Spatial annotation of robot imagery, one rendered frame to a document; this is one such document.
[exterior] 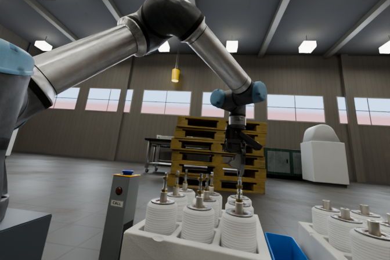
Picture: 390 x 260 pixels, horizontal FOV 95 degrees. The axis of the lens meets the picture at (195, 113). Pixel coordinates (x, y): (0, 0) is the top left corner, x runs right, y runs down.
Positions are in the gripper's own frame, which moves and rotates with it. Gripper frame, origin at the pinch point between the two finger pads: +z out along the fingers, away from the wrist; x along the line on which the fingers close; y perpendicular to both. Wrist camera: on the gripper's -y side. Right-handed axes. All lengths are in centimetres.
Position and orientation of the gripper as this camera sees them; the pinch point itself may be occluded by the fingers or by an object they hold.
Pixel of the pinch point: (241, 173)
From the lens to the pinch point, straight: 82.3
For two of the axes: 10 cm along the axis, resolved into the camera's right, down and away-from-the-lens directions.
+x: 0.0, -2.4, -9.7
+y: -10.0, -0.8, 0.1
